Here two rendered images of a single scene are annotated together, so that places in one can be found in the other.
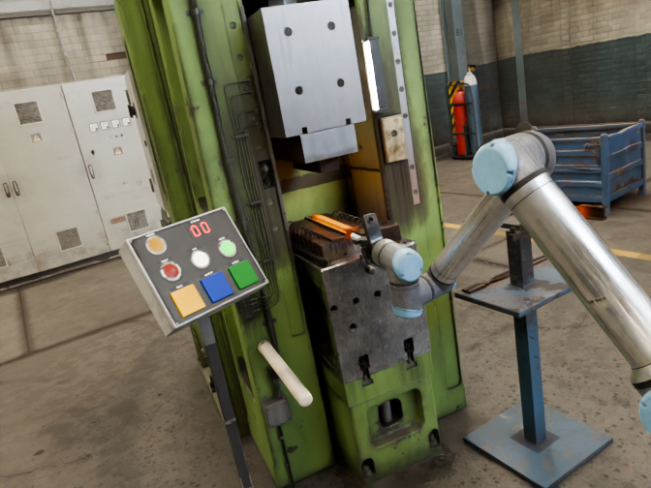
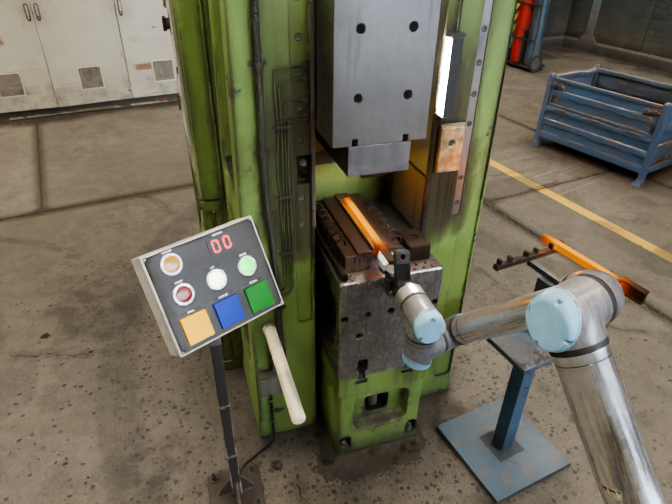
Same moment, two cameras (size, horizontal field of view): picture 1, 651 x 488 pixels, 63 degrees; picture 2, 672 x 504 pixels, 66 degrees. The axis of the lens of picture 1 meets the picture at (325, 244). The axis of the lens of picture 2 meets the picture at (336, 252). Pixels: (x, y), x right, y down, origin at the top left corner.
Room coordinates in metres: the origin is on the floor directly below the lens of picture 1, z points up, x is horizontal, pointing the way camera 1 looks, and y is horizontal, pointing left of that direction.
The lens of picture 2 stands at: (0.37, 0.01, 1.92)
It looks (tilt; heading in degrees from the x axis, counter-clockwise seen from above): 33 degrees down; 1
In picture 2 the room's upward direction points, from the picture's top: 1 degrees clockwise
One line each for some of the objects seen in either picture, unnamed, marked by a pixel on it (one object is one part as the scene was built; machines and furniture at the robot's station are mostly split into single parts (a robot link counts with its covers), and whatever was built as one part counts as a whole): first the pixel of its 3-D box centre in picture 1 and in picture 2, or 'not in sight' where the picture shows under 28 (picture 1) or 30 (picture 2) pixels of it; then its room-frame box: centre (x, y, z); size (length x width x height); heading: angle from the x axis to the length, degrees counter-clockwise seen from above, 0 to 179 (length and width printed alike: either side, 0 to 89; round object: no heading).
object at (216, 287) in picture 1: (216, 287); (229, 311); (1.47, 0.33, 1.01); 0.07 x 0.05 x 0.07; 135
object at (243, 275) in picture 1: (242, 275); (258, 296); (1.54, 0.26, 1.01); 0.07 x 0.05 x 0.07; 135
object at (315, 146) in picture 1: (308, 142); (355, 135); (2.03, -0.01, 1.32); 0.42 x 0.20 x 0.10; 20
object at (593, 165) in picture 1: (566, 166); (616, 120); (5.26, -2.51, 0.36); 1.20 x 0.80 x 0.72; 34
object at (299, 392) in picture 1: (283, 371); (283, 370); (1.63, 0.22, 0.62); 0.44 x 0.05 x 0.05; 20
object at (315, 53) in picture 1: (306, 72); (371, 57); (2.04, -0.05, 1.56); 0.42 x 0.39 x 0.40; 20
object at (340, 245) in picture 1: (325, 234); (352, 228); (2.03, -0.01, 0.96); 0.42 x 0.20 x 0.09; 20
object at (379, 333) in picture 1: (348, 291); (362, 282); (2.06, -0.05, 0.69); 0.56 x 0.38 x 0.45; 20
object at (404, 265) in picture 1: (400, 261); (423, 318); (1.52, -0.21, 0.96); 0.12 x 0.09 x 0.10; 19
